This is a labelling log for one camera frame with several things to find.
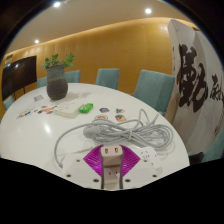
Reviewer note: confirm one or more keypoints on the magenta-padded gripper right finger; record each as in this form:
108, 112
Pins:
130, 163

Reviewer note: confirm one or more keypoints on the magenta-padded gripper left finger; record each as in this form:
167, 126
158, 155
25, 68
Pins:
91, 163

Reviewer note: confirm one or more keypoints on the small pinkish white charger block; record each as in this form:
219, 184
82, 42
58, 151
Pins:
111, 152

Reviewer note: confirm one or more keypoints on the white power strip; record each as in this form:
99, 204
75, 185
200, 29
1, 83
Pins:
148, 156

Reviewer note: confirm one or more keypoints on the round orange and dark sticker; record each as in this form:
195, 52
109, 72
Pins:
120, 117

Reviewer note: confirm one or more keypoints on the round white-rimmed sticker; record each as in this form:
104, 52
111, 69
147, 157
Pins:
101, 117

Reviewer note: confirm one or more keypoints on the round teal and orange sticker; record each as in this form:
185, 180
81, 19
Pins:
120, 110

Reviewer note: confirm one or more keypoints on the small green packet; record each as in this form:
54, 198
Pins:
86, 108

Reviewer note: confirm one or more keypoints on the flat white box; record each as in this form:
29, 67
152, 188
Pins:
67, 110

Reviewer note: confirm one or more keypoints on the colourful sticker sheet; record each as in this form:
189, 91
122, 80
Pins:
46, 109
25, 113

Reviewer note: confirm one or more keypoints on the teal upholstered chair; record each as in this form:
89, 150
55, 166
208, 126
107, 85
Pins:
42, 82
216, 148
107, 78
155, 90
8, 102
73, 76

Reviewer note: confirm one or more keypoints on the small grey card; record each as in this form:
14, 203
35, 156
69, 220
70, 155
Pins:
38, 98

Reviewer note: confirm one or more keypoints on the potted plant in grey vase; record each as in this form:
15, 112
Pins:
57, 83

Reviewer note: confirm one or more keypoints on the white folding screen with calligraphy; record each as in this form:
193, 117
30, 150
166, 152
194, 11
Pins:
196, 83

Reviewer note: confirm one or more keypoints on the recessed ceiling lights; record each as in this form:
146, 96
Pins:
148, 11

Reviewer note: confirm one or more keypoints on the black wall television screen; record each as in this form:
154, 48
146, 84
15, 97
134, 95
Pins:
20, 75

